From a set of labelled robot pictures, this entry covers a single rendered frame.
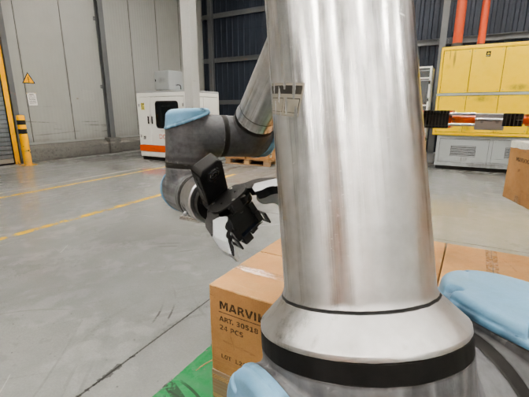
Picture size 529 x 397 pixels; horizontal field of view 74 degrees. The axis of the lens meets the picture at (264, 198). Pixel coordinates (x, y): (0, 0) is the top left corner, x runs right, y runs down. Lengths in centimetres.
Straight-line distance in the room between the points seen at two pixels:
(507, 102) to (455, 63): 125
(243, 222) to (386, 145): 39
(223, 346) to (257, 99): 114
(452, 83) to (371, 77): 820
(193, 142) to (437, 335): 58
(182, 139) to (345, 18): 52
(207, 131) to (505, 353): 59
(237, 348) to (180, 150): 100
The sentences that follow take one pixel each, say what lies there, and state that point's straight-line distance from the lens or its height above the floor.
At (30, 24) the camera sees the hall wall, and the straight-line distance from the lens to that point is 1079.
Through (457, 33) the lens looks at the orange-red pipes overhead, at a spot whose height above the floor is 275.
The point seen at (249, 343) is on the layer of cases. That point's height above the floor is 34.
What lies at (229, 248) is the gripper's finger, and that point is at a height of 104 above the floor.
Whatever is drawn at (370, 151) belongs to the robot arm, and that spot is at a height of 120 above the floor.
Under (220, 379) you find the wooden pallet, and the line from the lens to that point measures 170.
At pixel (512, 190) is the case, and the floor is 69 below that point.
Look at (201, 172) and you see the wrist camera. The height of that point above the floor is 113.
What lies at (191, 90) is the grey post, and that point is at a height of 143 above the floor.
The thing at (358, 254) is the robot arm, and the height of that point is 114.
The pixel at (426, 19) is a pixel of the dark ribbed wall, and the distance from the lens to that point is 1198.
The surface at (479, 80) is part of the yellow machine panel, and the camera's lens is 843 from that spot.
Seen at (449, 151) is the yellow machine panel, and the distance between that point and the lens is 850.
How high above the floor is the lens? 122
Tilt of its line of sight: 14 degrees down
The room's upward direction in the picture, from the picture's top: straight up
